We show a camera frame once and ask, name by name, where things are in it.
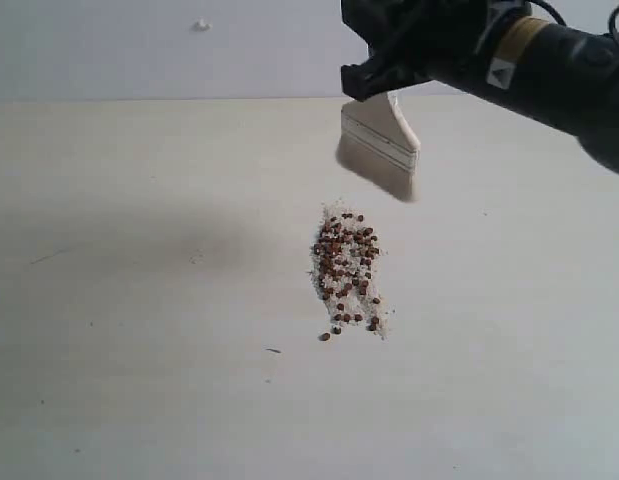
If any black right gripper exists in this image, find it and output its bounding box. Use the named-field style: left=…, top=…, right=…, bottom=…
left=340, top=0, right=531, bottom=101

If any white wide paint brush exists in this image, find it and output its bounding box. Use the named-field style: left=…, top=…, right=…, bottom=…
left=336, top=92, right=421, bottom=203

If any white wall knob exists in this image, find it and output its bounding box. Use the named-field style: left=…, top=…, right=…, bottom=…
left=191, top=19, right=212, bottom=33

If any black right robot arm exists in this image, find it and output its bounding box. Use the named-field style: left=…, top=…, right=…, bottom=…
left=340, top=1, right=619, bottom=174

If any pile of white grains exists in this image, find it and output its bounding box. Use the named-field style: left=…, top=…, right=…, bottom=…
left=309, top=199, right=393, bottom=342

